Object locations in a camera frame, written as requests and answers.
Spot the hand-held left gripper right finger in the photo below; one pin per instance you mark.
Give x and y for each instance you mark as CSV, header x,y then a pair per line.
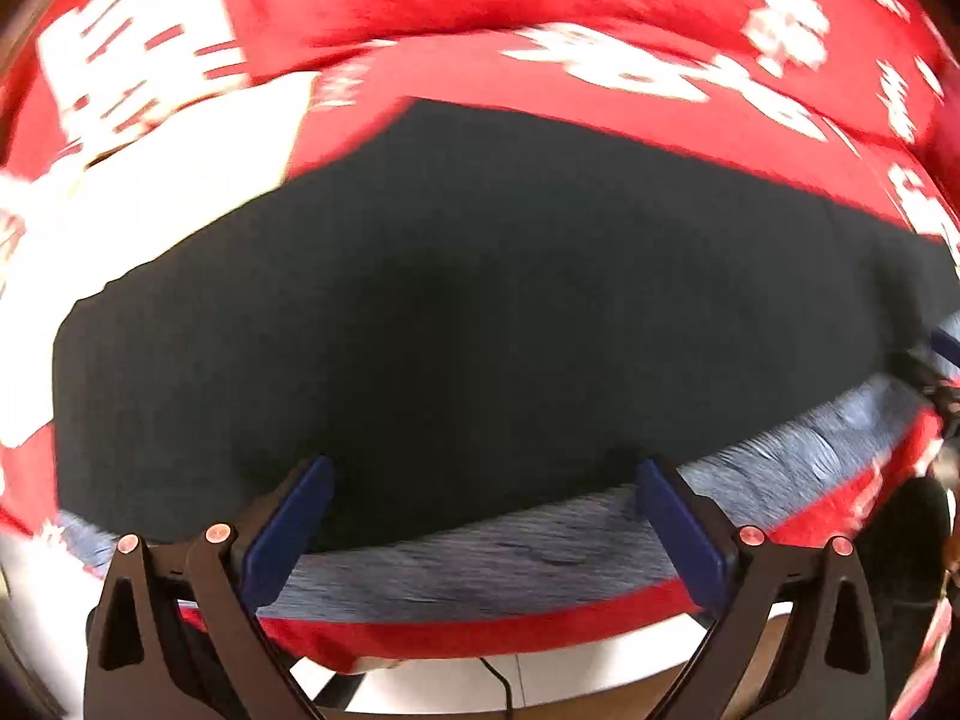
x,y
679,532

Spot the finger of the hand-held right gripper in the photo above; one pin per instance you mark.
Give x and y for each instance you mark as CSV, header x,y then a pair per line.
x,y
934,371

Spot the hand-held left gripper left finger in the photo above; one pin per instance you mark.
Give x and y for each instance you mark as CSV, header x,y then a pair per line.
x,y
289,529

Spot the black pants with grey waistband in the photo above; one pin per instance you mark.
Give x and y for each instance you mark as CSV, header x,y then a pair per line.
x,y
450,315

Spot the person's right forearm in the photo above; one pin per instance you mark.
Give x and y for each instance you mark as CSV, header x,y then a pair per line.
x,y
904,585

